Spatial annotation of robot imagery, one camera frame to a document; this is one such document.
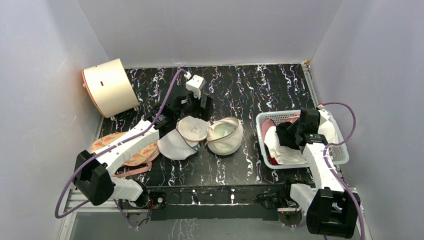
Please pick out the floral orange bra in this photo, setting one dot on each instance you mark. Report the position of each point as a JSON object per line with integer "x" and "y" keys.
{"x": 142, "y": 160}

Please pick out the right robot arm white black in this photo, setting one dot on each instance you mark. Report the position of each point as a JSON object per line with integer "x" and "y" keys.
{"x": 329, "y": 209}

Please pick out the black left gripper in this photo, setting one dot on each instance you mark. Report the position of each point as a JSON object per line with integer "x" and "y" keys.
{"x": 205, "y": 113}

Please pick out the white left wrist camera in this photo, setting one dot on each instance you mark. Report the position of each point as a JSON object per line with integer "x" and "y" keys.
{"x": 195, "y": 84}

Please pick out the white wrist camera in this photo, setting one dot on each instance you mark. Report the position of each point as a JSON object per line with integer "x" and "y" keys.
{"x": 325, "y": 115}
{"x": 195, "y": 84}

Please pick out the white mesh bag beige zipper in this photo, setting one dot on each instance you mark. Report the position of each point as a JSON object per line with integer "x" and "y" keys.
{"x": 223, "y": 137}

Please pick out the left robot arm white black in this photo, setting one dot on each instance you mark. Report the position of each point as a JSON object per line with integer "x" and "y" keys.
{"x": 95, "y": 172}

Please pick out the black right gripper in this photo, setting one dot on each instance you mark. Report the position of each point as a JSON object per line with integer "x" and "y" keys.
{"x": 289, "y": 136}

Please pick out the aluminium frame rail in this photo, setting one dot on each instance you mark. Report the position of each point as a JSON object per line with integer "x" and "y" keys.
{"x": 226, "y": 202}

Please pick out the cream cylindrical drum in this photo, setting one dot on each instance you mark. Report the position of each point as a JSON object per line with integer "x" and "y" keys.
{"x": 109, "y": 88}

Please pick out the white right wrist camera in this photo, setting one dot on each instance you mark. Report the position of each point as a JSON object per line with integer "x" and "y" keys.
{"x": 325, "y": 115}

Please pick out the pink garment in basket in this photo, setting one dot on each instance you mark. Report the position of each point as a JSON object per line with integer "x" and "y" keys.
{"x": 270, "y": 123}

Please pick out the white cloth in basket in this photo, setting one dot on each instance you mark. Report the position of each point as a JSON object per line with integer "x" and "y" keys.
{"x": 280, "y": 155}

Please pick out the black bra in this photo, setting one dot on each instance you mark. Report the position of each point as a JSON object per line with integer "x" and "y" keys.
{"x": 286, "y": 134}

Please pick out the white plastic laundry basket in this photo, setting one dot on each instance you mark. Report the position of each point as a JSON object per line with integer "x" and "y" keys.
{"x": 339, "y": 154}

